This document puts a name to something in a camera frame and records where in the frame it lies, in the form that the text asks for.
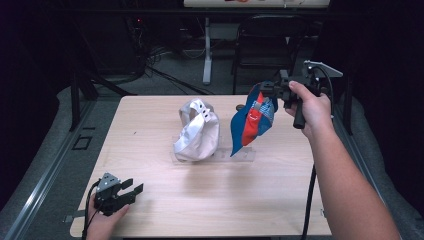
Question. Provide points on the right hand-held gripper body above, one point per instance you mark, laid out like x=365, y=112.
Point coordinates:
x=311, y=83

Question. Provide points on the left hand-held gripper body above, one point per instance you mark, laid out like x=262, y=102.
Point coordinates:
x=108, y=196

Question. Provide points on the blue and orange cap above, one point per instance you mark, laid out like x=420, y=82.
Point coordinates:
x=253, y=123

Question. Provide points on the clear acrylic peg rack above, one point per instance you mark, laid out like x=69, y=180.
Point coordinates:
x=245, y=155

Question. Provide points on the white cap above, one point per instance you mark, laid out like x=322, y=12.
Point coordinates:
x=198, y=133

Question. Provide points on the person's right hand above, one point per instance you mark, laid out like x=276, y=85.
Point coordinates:
x=315, y=111

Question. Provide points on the person's left hand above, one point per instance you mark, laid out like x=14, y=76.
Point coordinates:
x=101, y=225

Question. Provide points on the black folding chair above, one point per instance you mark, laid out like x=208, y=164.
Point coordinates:
x=266, y=50

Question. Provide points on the black round table grommet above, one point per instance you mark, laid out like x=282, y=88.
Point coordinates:
x=239, y=107

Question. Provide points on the white desk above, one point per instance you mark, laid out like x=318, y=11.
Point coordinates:
x=207, y=50

